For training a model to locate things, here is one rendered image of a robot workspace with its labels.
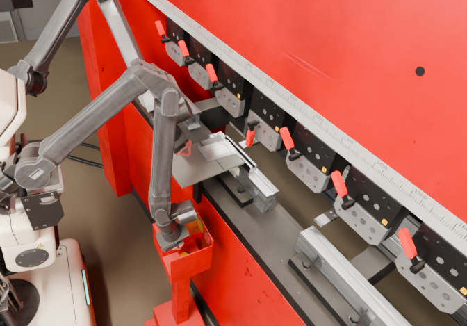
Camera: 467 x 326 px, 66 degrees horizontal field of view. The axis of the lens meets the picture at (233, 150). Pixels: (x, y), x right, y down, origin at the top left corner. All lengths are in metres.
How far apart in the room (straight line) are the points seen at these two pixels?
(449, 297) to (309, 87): 0.57
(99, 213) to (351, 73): 1.98
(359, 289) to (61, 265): 1.38
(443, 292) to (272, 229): 0.60
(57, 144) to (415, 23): 0.82
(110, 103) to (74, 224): 1.65
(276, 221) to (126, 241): 1.22
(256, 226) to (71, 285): 0.97
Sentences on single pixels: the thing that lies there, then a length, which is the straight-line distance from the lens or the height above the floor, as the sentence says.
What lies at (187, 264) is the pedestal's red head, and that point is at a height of 0.75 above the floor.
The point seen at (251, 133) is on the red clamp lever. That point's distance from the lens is 1.15.
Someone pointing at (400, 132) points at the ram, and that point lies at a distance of 0.82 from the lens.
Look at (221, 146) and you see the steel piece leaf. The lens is 1.41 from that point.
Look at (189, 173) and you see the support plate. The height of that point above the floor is 1.00.
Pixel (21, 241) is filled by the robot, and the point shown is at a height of 0.83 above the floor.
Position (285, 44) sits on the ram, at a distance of 0.99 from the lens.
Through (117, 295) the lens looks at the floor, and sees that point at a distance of 2.18.
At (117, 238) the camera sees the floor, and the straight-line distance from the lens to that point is 2.37.
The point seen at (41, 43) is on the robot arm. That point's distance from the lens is 1.34.
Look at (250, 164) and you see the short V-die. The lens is 1.36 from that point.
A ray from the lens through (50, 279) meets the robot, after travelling 1.97.
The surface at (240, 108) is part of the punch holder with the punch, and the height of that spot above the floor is 1.22.
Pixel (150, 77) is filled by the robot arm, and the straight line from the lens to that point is 0.88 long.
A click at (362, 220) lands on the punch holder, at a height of 1.21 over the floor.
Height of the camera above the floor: 1.91
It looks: 41 degrees down
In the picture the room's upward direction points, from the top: 8 degrees clockwise
